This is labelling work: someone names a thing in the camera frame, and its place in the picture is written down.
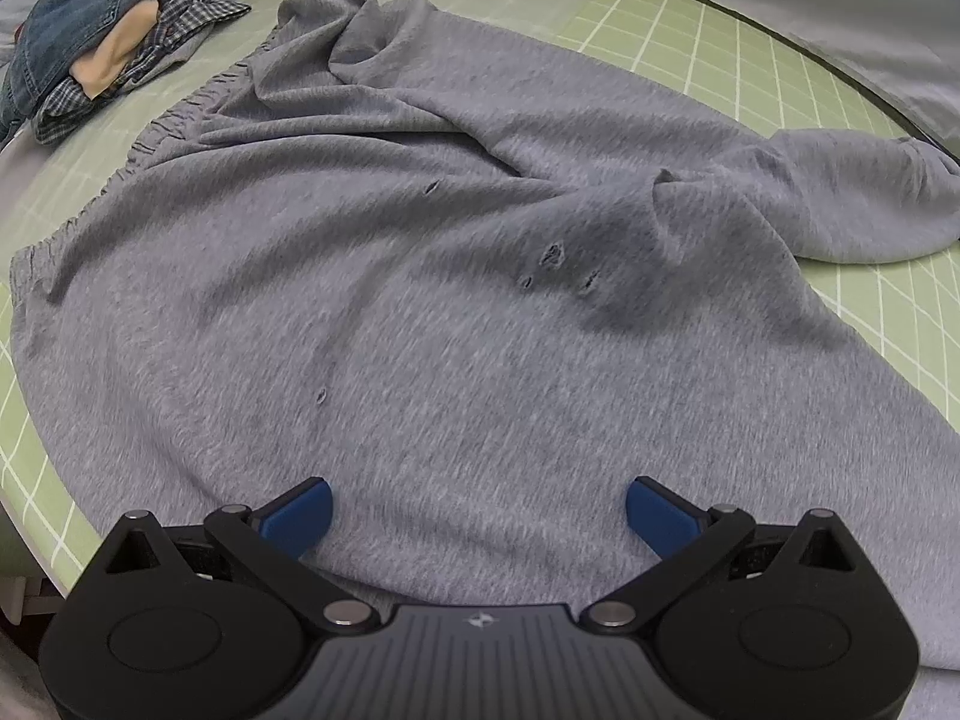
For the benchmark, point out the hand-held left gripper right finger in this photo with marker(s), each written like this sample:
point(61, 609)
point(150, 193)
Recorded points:
point(654, 511)

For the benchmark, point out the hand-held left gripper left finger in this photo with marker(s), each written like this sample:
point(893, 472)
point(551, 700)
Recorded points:
point(306, 511)

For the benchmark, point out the green grid mat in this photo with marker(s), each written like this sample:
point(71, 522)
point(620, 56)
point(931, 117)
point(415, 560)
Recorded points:
point(675, 22)

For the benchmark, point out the beige cloth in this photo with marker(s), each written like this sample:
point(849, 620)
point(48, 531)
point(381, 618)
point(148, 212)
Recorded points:
point(112, 52)

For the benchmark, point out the blue plaid shirt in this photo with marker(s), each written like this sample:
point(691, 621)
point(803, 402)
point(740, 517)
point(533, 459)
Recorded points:
point(187, 7)

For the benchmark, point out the blue denim garment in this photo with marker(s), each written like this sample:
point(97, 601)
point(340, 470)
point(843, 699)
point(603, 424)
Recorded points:
point(67, 15)

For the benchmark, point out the white furniture frame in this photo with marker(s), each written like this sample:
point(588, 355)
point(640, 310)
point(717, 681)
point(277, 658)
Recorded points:
point(34, 600)

